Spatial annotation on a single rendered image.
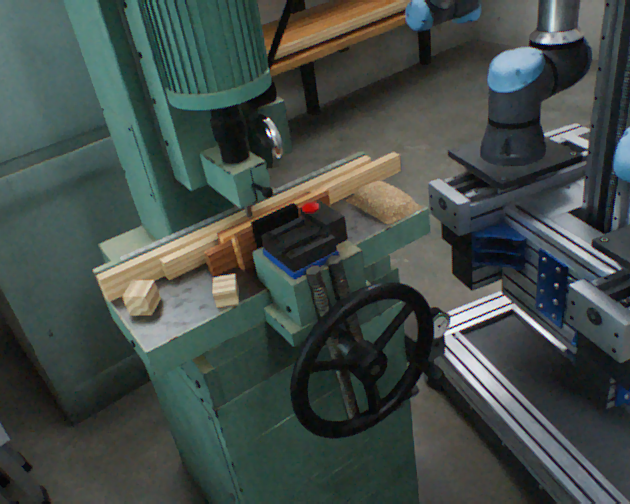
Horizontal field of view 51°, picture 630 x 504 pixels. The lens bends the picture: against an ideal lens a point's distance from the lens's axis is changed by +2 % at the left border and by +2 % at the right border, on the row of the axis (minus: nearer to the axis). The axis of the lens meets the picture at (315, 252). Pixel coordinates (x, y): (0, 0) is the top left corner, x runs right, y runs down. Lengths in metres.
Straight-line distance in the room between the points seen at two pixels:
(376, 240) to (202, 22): 0.50
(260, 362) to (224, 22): 0.58
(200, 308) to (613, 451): 1.08
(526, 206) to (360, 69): 2.93
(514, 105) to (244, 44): 0.71
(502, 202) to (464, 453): 0.76
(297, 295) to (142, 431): 1.30
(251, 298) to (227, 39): 0.42
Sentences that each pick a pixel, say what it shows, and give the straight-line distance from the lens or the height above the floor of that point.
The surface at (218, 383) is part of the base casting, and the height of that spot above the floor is 0.76.
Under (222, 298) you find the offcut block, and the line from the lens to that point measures 1.10.
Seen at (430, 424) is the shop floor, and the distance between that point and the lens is 2.06.
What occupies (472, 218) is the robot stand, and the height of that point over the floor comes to 0.71.
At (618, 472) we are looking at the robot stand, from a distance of 1.75.
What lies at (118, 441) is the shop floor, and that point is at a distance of 2.26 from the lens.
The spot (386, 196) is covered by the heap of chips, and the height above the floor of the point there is 0.93.
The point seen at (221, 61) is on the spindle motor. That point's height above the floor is 1.27.
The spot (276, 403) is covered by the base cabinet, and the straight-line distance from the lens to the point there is 1.28.
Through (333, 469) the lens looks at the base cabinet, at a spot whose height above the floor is 0.37.
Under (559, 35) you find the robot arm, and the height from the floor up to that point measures 1.07.
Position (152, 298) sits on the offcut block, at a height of 0.92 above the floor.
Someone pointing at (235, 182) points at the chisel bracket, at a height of 1.05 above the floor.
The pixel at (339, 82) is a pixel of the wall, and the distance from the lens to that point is 4.33.
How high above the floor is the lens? 1.56
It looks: 34 degrees down
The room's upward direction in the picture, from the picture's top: 10 degrees counter-clockwise
